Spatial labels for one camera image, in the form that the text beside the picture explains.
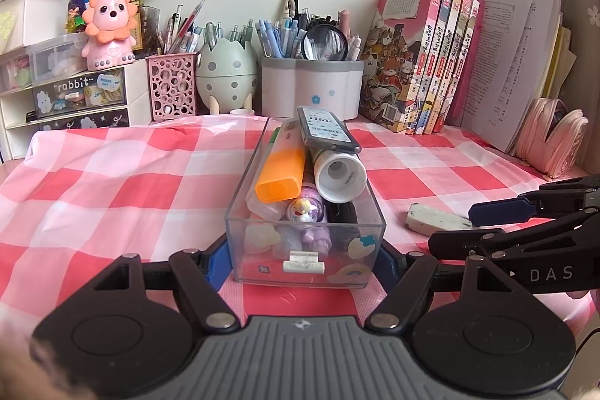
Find black marker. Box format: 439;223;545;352
325;201;359;225

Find cluster of blue black pens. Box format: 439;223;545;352
255;0;364;61

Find green white glue stick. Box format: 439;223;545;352
307;144;367;204

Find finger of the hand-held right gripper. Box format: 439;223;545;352
428;213;600;262
470;175;600;226

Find purple pen with figure cap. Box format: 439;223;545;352
285;184;326;225

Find small colourful figurine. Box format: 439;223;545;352
66;6;87;33

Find cluster of grey green pens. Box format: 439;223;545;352
204;20;256;54

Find green egg pen holder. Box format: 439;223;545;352
196;40;258;115

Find cluster of red white pens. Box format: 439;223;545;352
157;0;206;55

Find pink scalloped holder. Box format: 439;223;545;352
516;97;589;180

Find grey white pen holder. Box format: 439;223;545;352
260;57;365;120

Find white drawer organizer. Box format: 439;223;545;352
0;61;153;159

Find clear plastic box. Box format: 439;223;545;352
225;116;387;289

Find comic book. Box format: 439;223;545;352
360;0;444;133
445;0;486;129
438;0;475;133
419;0;455;136
429;0;465;135

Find clear storage bin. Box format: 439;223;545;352
0;33;90;94

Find white storage box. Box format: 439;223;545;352
0;0;76;54

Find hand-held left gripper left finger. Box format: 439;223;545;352
87;236;241;333

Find magnifying glass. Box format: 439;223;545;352
302;25;348;61

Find pink lion toy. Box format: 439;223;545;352
81;0;140;71

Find pink lattice pen holder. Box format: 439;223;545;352
146;52;198;122

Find white eraser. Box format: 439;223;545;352
405;203;473;235

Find pale pink marker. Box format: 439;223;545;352
244;189;287;223

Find small white plastic clip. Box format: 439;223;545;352
283;251;326;274

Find red white checkered tablecloth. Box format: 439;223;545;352
0;114;596;335

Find glass plant vase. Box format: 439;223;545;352
136;5;161;58

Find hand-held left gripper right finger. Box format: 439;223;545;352
364;241;526;333

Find stack of papers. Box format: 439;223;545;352
457;0;579;154

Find orange highlighter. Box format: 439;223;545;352
254;121;306;203

